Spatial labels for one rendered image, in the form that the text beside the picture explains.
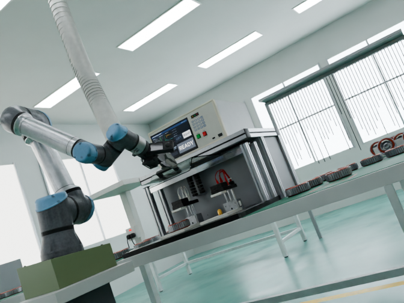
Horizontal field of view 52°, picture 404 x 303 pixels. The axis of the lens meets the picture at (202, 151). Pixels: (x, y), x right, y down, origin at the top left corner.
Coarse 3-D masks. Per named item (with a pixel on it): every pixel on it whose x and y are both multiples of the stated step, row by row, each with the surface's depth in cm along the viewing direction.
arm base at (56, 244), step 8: (48, 232) 145; (56, 232) 145; (64, 232) 146; (72, 232) 149; (48, 240) 144; (56, 240) 145; (64, 240) 145; (72, 240) 146; (80, 240) 152; (48, 248) 143; (56, 248) 144; (64, 248) 143; (72, 248) 145; (80, 248) 148; (40, 256) 146; (48, 256) 142; (56, 256) 142
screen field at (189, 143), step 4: (188, 140) 210; (192, 140) 208; (180, 144) 212; (184, 144) 211; (188, 144) 210; (192, 144) 208; (180, 148) 212; (184, 148) 211; (188, 148) 210; (180, 152) 212
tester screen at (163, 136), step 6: (186, 120) 209; (174, 126) 213; (180, 126) 212; (186, 126) 210; (162, 132) 217; (168, 132) 216; (174, 132) 214; (180, 132) 212; (156, 138) 220; (162, 138) 218; (168, 138) 216; (174, 138) 214; (186, 138) 210; (174, 144) 214; (174, 150) 214; (186, 150) 211; (174, 156) 214
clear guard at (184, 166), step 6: (198, 156) 187; (204, 156) 193; (210, 156) 201; (180, 162) 185; (186, 162) 182; (192, 162) 198; (198, 162) 207; (180, 168) 182; (186, 168) 179; (168, 174) 185; (174, 174) 182; (180, 174) 179; (156, 180) 188; (162, 180) 185; (150, 186) 188
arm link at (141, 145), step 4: (140, 136) 165; (140, 140) 163; (144, 140) 165; (140, 144) 163; (144, 144) 164; (136, 148) 163; (140, 148) 163; (144, 148) 165; (132, 152) 165; (136, 152) 164; (140, 152) 165
